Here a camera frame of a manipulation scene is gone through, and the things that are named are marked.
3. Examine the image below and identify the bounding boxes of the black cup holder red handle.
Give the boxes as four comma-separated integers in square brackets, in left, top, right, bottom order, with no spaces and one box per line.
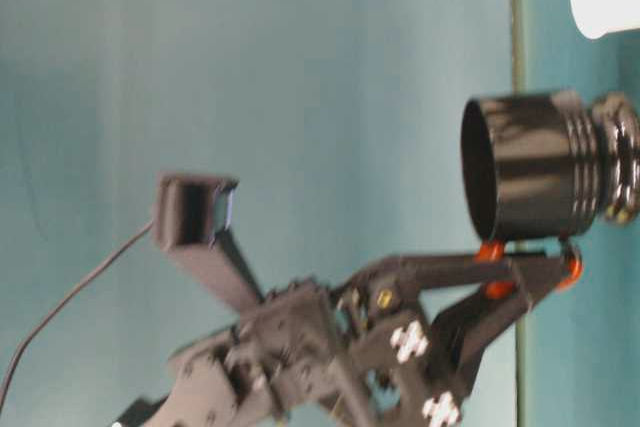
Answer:
[459,88,640,298]

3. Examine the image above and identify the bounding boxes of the blue-green table cloth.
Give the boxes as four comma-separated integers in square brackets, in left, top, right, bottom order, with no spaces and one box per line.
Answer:
[514,0,640,427]

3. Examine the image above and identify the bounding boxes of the thin black camera wire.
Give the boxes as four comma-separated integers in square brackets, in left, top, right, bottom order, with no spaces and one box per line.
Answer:
[0,220,156,401]

